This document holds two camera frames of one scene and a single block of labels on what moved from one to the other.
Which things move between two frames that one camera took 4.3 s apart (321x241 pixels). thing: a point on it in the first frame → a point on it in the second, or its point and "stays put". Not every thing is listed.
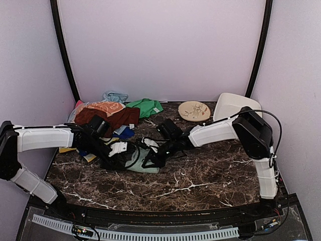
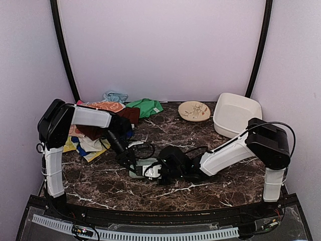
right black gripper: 157,161 → 164,183
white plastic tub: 226,105 stays put
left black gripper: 109,164 → 124,156
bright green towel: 147,107 stays put
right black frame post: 267,27 stays put
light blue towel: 111,96 stays put
